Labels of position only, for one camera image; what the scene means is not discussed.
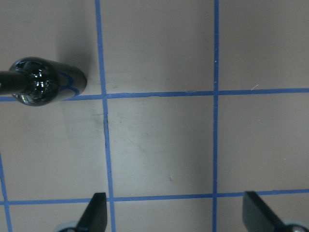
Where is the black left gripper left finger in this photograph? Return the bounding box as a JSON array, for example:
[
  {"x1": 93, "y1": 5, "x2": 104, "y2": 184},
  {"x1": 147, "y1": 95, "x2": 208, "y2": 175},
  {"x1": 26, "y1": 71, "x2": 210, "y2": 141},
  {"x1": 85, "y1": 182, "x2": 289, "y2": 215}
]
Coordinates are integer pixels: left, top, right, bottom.
[{"x1": 76, "y1": 193, "x2": 107, "y2": 232}]

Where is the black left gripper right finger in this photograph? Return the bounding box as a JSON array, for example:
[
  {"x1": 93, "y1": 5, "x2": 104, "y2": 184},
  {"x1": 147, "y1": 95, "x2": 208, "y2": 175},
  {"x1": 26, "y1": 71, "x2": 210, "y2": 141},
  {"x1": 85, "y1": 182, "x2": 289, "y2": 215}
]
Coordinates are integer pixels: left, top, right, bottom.
[{"x1": 242, "y1": 191, "x2": 286, "y2": 232}]

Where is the dark glass wine bottle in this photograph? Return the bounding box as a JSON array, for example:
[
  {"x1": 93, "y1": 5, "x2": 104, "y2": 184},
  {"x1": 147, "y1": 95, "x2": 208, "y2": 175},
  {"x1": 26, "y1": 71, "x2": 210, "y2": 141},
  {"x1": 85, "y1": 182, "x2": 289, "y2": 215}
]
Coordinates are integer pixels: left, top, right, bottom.
[{"x1": 0, "y1": 57, "x2": 87, "y2": 107}]

